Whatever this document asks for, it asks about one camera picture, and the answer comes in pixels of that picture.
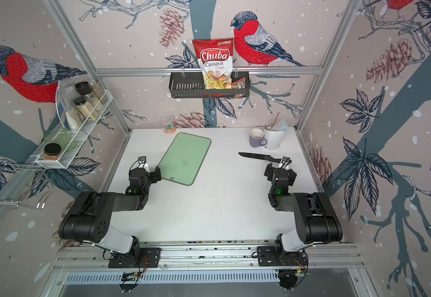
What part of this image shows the green cutting board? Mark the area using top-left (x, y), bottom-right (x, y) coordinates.
top-left (158, 132), bottom-right (212, 186)

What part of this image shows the black knife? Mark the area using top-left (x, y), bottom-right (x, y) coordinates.
top-left (238, 152), bottom-right (282, 163)

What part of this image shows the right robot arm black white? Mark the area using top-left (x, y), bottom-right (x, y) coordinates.
top-left (264, 164), bottom-right (343, 254)

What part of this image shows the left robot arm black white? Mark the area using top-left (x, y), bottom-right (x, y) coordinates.
top-left (58, 167), bottom-right (162, 261)

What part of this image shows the white utensil holder cup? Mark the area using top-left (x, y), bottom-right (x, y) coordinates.
top-left (264, 127), bottom-right (286, 150)

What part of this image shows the clear jar with candies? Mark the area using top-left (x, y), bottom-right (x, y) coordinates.
top-left (159, 115), bottom-right (176, 134)

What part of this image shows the purple mug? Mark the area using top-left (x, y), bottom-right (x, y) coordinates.
top-left (249, 128), bottom-right (267, 148)

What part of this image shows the spice jar black lid front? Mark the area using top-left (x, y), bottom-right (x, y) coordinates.
top-left (74, 97), bottom-right (98, 121)

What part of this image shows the spice jar black lid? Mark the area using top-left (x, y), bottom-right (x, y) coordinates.
top-left (75, 82), bottom-right (103, 111)
top-left (74, 97), bottom-right (98, 121)

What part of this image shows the green glass bowl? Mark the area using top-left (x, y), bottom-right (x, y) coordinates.
top-left (44, 127), bottom-right (77, 154)

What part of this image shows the jar with orange contents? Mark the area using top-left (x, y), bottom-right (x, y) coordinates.
top-left (42, 143), bottom-right (63, 161)

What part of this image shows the clear acrylic spice shelf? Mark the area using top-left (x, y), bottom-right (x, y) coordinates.
top-left (36, 75), bottom-right (113, 169)

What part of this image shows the small snack packet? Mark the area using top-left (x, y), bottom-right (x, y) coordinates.
top-left (231, 77), bottom-right (246, 89)

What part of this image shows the spice jar black lid back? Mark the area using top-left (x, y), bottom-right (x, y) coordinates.
top-left (75, 82), bottom-right (103, 111)

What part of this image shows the red cassava chips bag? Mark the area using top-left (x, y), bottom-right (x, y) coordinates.
top-left (193, 38), bottom-right (233, 90)

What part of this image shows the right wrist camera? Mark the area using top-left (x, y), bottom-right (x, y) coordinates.
top-left (279, 157), bottom-right (292, 170)

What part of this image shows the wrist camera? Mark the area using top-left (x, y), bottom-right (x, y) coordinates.
top-left (279, 157), bottom-right (292, 170)
top-left (136, 156), bottom-right (149, 171)

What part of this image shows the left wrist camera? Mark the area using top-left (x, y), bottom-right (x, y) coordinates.
top-left (136, 156), bottom-right (149, 171)

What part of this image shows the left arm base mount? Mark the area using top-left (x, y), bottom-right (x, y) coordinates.
top-left (108, 247), bottom-right (162, 269)

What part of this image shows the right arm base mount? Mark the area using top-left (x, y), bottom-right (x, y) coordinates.
top-left (256, 246), bottom-right (308, 267)

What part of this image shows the aluminium rail frame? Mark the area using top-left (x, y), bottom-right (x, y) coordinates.
top-left (51, 240), bottom-right (365, 271)

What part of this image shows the black wire basket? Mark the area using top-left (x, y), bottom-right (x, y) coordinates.
top-left (168, 71), bottom-right (251, 99)

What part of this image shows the metal wire rack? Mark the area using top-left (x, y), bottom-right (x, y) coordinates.
top-left (0, 162), bottom-right (55, 210)

